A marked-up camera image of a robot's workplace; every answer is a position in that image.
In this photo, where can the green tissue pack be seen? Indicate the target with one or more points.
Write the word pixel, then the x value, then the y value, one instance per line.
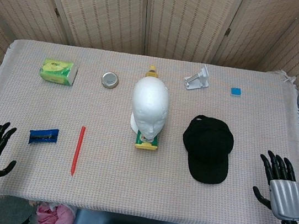
pixel 58 71

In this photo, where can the woven table cloth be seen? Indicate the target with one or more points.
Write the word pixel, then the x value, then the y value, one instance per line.
pixel 102 166

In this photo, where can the red pen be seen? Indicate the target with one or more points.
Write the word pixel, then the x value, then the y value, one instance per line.
pixel 77 152

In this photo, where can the white foam mannequin head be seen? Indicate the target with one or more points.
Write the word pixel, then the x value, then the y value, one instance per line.
pixel 150 109

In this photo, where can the round metal tin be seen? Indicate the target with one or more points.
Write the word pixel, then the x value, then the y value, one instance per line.
pixel 110 80

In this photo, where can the pink plastic bag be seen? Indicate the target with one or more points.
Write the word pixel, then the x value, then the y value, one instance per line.
pixel 54 217

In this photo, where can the blue snack wrapper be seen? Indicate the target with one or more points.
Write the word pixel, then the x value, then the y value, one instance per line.
pixel 43 136

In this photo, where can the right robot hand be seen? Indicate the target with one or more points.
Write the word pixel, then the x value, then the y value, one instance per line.
pixel 285 195

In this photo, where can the yellow bottle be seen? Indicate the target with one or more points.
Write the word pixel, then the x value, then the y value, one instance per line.
pixel 152 72

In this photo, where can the white plastic stand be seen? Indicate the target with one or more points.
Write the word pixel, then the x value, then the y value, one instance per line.
pixel 197 79

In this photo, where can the bamboo folding screen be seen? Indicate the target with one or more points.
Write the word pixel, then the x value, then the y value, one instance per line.
pixel 163 16

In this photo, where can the blue square sponge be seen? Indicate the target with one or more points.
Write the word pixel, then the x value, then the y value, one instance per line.
pixel 235 91

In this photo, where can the black baseball cap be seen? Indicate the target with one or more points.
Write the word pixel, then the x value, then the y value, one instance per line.
pixel 208 149

